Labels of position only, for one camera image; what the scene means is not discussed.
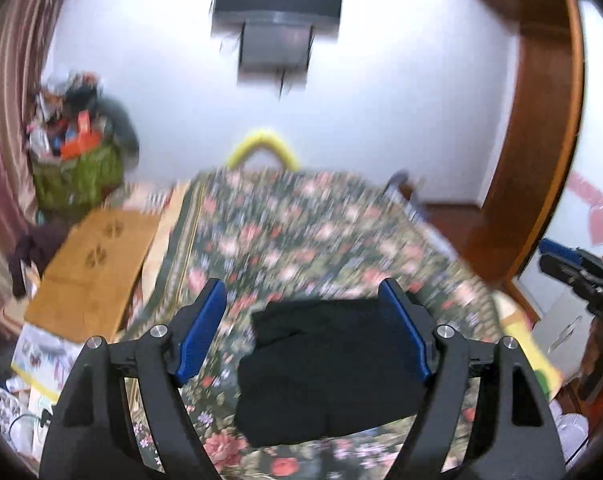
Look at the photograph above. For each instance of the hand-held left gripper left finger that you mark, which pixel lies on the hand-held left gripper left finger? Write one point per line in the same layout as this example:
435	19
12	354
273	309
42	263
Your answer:
201	330

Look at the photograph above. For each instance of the striped pink curtain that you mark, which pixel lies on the striped pink curtain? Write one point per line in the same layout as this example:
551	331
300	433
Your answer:
11	135

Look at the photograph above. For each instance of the wooden door frame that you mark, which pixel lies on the wooden door frame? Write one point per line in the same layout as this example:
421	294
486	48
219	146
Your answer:
536	135

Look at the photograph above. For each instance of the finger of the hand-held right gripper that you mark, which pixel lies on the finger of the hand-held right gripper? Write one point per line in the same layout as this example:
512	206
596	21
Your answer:
556	249
556	269

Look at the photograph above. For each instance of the floral blanket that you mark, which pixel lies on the floral blanket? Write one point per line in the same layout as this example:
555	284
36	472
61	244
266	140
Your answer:
291	240

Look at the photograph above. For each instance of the yellow orange green fleece blanket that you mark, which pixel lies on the yellow orange green fleece blanket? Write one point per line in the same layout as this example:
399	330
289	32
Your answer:
521	340

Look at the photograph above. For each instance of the grey wall shelf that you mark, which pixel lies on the grey wall shelf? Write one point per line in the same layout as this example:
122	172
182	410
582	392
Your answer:
276	45

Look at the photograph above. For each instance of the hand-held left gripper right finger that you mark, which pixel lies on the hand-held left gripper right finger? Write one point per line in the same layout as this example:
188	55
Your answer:
406	330

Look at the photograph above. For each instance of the pink wall sticker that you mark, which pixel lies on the pink wall sticker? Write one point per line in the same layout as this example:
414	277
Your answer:
599	205

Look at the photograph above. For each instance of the dark cloth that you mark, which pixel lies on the dark cloth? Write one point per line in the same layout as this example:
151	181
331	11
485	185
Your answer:
31	255

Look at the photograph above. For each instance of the pile of colourful clutter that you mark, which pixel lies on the pile of colourful clutter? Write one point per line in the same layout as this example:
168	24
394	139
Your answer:
56	105

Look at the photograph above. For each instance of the green bag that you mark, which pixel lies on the green bag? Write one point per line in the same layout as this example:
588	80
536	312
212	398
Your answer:
76	180

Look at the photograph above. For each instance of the orange box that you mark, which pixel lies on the orange box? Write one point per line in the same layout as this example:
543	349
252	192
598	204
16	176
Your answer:
78	145

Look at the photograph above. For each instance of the black printed t-shirt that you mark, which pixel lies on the black printed t-shirt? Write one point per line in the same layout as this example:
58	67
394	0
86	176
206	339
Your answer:
321	375

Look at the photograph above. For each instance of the yellow foam tube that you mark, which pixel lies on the yellow foam tube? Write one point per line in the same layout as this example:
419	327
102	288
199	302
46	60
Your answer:
261	140

